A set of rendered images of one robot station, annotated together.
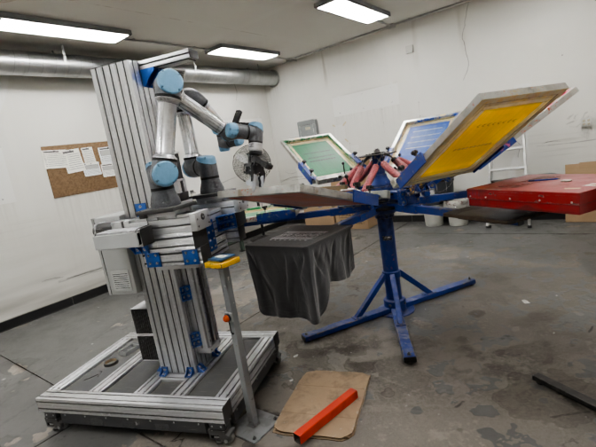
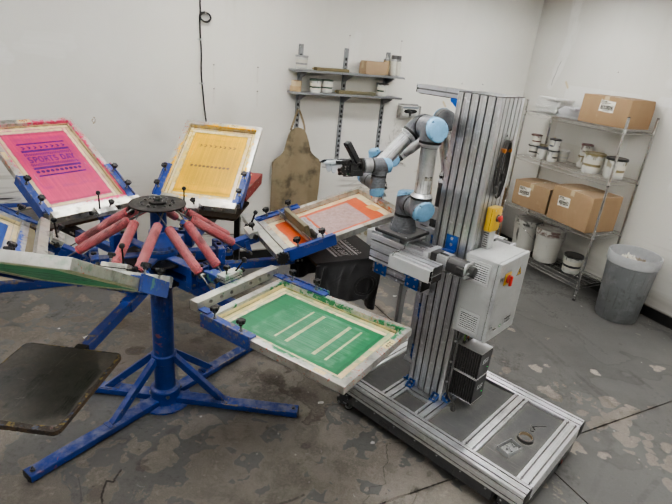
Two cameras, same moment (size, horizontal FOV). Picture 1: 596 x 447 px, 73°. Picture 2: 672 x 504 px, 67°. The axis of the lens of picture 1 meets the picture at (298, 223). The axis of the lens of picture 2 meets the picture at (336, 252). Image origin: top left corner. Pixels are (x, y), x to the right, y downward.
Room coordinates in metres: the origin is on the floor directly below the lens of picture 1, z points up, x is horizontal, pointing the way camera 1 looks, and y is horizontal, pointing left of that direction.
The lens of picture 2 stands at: (5.19, 1.25, 2.18)
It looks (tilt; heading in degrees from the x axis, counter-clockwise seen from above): 22 degrees down; 203
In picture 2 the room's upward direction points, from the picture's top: 6 degrees clockwise
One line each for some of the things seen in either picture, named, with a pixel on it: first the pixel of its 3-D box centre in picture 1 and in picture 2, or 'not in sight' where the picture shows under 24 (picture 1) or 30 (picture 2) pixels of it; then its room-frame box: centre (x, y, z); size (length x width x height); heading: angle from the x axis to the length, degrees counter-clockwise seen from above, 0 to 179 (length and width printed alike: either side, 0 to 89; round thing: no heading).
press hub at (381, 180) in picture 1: (386, 231); (162, 305); (3.19, -0.70, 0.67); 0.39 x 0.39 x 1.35
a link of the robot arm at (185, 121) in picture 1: (188, 135); (425, 170); (2.64, 0.60, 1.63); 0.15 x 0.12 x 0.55; 48
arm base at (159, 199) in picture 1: (164, 196); not in sight; (2.08, 0.65, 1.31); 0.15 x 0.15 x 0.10
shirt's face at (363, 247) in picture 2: (299, 235); (336, 247); (2.32, 0.00, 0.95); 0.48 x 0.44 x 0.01; 141
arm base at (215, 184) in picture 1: (211, 184); (403, 220); (2.55, 0.50, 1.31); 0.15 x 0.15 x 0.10
